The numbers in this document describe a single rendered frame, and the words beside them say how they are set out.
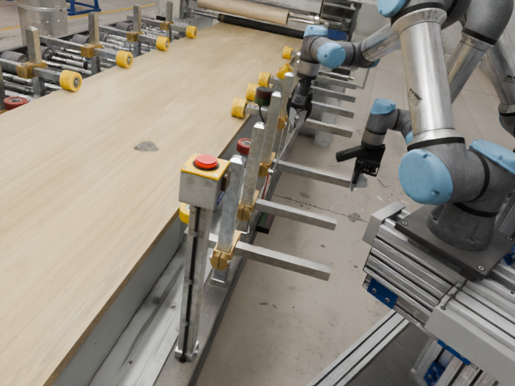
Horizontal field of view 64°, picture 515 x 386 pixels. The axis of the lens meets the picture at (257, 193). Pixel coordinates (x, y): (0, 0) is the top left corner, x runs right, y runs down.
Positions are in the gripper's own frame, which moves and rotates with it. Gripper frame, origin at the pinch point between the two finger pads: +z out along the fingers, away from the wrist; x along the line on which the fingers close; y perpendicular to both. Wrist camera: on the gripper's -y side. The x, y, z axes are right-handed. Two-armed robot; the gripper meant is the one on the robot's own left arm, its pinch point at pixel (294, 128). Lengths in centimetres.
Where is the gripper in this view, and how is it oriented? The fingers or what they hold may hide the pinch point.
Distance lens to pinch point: 153.2
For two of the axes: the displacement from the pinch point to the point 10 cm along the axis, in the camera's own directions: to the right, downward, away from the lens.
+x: -9.6, -2.5, 1.2
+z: -1.6, 8.4, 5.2
